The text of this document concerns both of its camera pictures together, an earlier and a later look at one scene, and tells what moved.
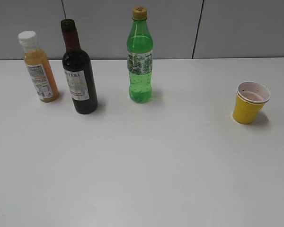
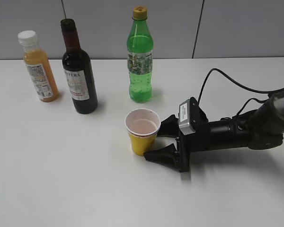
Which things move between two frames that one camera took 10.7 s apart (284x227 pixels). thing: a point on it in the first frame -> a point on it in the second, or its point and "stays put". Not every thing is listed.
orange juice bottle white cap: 39,67 stays put
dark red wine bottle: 78,72 stays put
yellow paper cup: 251,97 -> 143,126
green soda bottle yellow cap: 140,44 stays put
